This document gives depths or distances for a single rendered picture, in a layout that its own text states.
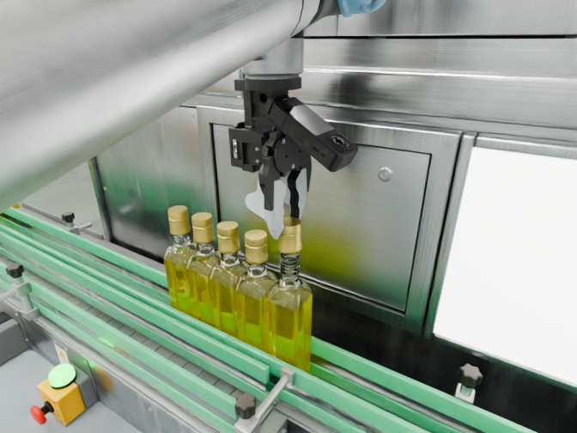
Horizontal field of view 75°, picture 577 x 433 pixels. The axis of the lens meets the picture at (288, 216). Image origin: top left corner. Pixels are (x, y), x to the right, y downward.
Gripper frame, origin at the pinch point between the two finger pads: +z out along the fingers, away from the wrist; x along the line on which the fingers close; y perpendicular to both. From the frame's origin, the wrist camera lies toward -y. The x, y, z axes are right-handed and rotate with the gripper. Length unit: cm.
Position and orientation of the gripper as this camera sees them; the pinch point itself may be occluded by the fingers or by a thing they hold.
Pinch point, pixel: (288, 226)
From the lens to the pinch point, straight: 53.7
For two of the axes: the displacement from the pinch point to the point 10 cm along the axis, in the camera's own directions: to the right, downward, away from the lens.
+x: -6.0, 3.4, -7.2
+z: 0.1, 9.1, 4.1
